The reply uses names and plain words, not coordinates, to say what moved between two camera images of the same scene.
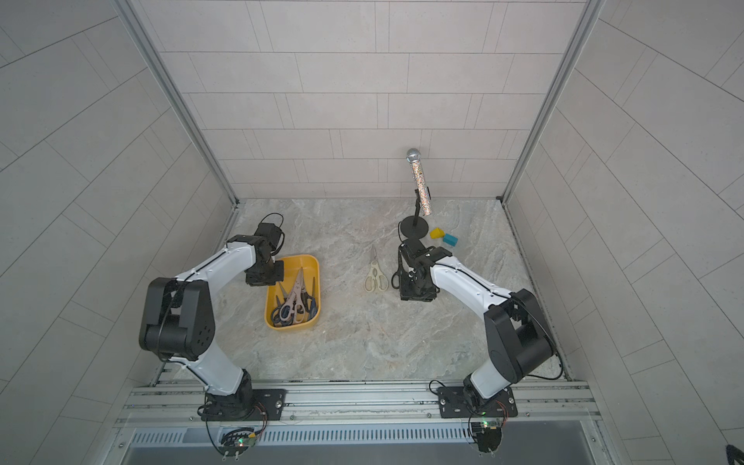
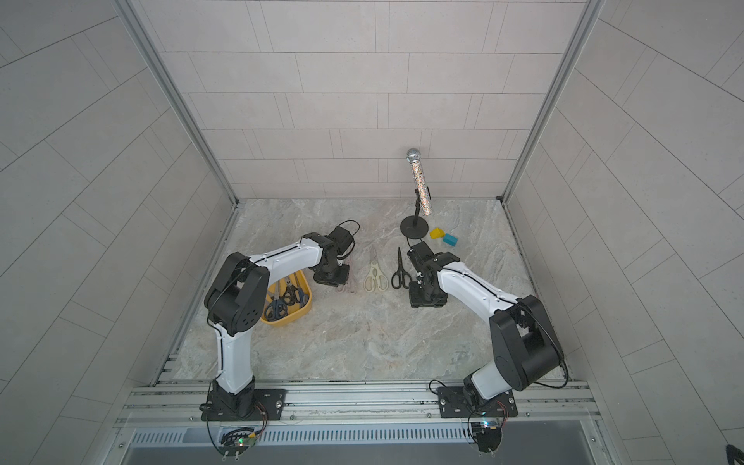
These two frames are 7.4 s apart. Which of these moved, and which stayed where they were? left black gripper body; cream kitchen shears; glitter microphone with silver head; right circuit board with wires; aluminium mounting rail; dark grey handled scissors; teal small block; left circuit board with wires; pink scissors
Moved: left black gripper body; dark grey handled scissors; pink scissors
Stayed: cream kitchen shears; teal small block; left circuit board with wires; aluminium mounting rail; right circuit board with wires; glitter microphone with silver head
